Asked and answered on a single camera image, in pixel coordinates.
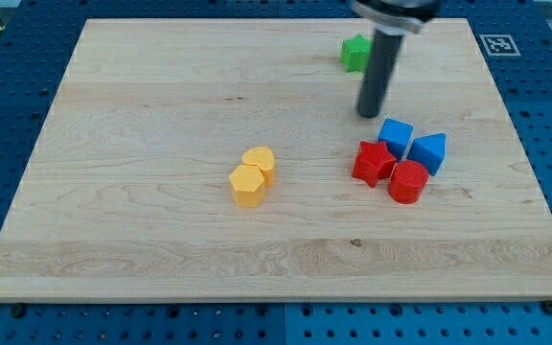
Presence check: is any yellow hexagon block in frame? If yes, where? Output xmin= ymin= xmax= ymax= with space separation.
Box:
xmin=229 ymin=165 xmax=266 ymax=208

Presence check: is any wooden board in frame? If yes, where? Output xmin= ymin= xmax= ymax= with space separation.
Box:
xmin=0 ymin=18 xmax=552 ymax=304

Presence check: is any red star block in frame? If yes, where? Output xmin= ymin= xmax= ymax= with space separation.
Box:
xmin=352 ymin=141 xmax=397 ymax=188

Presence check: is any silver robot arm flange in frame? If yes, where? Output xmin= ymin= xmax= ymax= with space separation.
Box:
xmin=351 ymin=0 xmax=443 ymax=35

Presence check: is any blue cube block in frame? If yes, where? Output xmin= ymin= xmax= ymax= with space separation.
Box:
xmin=378 ymin=118 xmax=414 ymax=160

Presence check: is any yellow heart block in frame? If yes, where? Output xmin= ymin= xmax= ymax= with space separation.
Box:
xmin=241 ymin=147 xmax=276 ymax=187

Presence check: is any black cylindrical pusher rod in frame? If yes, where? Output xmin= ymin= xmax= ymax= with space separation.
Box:
xmin=356 ymin=29 xmax=403 ymax=119

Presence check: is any red cylinder block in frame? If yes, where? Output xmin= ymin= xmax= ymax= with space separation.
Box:
xmin=388 ymin=160 xmax=429 ymax=204

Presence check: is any blue triangular prism block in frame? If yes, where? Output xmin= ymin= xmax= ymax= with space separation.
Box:
xmin=407 ymin=132 xmax=447 ymax=176

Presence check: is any green star block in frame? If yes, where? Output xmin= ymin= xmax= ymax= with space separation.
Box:
xmin=340 ymin=34 xmax=372 ymax=72

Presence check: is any white fiducial marker tag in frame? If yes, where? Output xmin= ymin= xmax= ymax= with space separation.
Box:
xmin=479 ymin=34 xmax=520 ymax=57

